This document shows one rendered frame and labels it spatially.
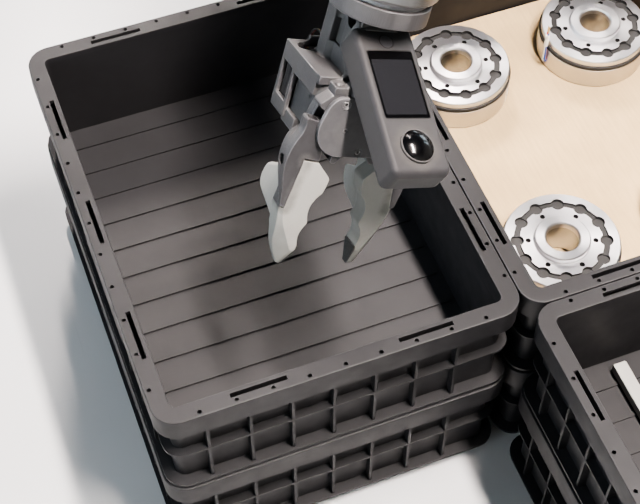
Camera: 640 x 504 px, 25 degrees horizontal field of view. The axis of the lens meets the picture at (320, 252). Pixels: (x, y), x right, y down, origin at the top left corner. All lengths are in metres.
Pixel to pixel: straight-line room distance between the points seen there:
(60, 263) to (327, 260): 0.30
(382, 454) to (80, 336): 0.32
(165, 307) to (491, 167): 0.33
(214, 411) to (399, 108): 0.27
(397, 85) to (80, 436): 0.51
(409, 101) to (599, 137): 0.42
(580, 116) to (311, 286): 0.32
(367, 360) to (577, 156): 0.36
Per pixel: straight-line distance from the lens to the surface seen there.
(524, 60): 1.43
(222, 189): 1.32
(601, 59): 1.40
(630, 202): 1.34
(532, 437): 1.25
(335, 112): 1.01
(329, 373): 1.10
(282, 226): 1.05
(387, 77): 0.99
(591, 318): 1.16
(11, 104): 1.59
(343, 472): 1.28
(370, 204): 1.07
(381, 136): 0.97
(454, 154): 1.22
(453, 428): 1.27
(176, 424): 1.08
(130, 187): 1.33
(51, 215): 1.49
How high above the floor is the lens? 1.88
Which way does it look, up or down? 55 degrees down
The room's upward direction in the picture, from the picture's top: straight up
